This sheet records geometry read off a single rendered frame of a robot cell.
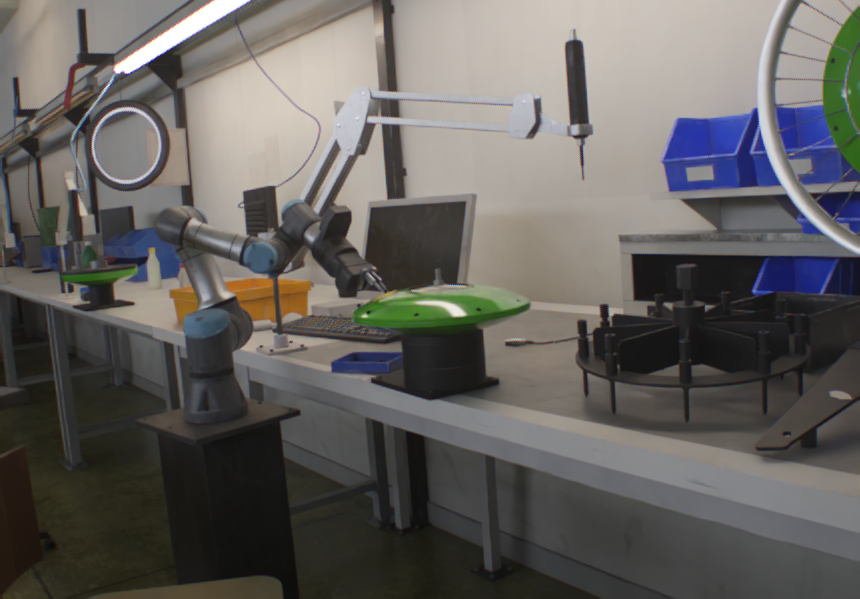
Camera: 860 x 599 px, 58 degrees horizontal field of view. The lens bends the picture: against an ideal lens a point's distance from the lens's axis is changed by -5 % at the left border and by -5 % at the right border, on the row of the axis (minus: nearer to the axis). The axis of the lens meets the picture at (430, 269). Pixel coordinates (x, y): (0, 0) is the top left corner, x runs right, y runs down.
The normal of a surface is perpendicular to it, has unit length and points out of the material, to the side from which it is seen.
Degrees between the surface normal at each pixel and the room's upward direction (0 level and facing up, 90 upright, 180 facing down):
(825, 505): 90
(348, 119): 90
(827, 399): 18
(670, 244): 90
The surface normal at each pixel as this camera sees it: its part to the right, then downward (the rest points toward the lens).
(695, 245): -0.79, 0.11
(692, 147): 0.60, -0.02
